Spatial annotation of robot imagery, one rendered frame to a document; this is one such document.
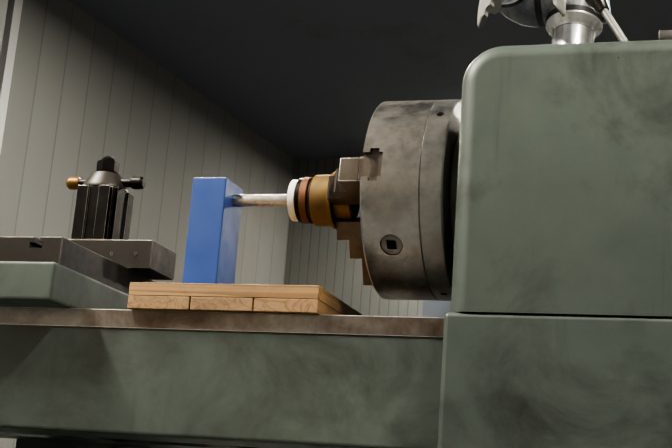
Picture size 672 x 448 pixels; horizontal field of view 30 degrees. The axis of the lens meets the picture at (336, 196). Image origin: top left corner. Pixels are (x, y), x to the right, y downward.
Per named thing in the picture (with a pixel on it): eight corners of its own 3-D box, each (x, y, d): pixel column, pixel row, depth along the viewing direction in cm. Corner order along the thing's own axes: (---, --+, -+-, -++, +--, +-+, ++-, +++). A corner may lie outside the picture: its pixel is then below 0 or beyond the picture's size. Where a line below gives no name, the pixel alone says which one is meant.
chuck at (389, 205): (460, 301, 211) (462, 116, 214) (416, 299, 181) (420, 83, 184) (408, 300, 214) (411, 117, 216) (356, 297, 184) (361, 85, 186)
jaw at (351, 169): (401, 178, 197) (383, 149, 186) (399, 208, 196) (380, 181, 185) (334, 179, 200) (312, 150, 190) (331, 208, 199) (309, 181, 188)
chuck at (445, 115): (480, 302, 210) (483, 116, 213) (440, 299, 180) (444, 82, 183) (460, 301, 211) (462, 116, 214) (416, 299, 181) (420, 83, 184)
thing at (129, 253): (174, 280, 221) (177, 252, 223) (149, 268, 212) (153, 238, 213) (70, 278, 227) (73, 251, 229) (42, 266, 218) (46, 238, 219)
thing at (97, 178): (134, 197, 227) (136, 181, 228) (115, 185, 219) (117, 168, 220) (95, 197, 229) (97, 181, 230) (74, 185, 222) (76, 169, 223)
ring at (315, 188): (364, 180, 207) (311, 181, 210) (349, 164, 198) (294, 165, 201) (360, 235, 205) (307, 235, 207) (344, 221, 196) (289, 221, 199)
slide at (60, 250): (173, 314, 231) (175, 290, 232) (59, 265, 191) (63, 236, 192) (84, 312, 236) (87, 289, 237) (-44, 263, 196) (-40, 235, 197)
